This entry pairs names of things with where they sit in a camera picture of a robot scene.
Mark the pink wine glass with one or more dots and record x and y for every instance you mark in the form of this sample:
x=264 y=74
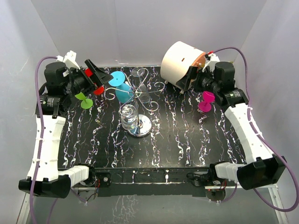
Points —
x=208 y=98

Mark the clear champagne flute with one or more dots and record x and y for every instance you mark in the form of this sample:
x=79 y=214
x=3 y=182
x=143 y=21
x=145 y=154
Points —
x=139 y=75

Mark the black base frame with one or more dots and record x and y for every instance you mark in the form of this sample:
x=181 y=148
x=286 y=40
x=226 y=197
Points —
x=151 y=181

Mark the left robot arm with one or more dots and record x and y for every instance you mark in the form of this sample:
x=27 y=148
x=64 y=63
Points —
x=63 y=82

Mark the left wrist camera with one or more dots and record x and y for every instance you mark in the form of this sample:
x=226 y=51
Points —
x=69 y=59

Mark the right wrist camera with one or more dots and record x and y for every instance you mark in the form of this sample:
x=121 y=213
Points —
x=211 y=60

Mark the green wine glass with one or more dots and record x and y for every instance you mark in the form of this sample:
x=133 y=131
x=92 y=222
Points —
x=86 y=103

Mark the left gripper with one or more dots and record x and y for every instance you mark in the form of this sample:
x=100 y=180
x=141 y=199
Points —
x=99 y=77

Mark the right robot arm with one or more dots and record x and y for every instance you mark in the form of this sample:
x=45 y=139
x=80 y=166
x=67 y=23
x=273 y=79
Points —
x=262 y=166

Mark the white cylindrical stool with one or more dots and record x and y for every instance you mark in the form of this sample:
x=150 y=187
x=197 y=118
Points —
x=177 y=60

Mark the chrome wine glass rack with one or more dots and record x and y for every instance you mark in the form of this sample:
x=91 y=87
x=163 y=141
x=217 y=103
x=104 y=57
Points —
x=144 y=124

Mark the clear tumbler glass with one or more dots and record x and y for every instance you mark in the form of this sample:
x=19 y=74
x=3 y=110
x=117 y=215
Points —
x=128 y=117

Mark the cyan wine glass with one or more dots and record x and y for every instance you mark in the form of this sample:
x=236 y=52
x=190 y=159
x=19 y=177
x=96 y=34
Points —
x=123 y=91

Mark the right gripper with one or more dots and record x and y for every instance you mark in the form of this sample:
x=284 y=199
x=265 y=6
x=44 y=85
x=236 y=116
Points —
x=184 y=82

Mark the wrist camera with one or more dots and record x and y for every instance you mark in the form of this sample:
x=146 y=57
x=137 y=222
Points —
x=69 y=59
x=211 y=60

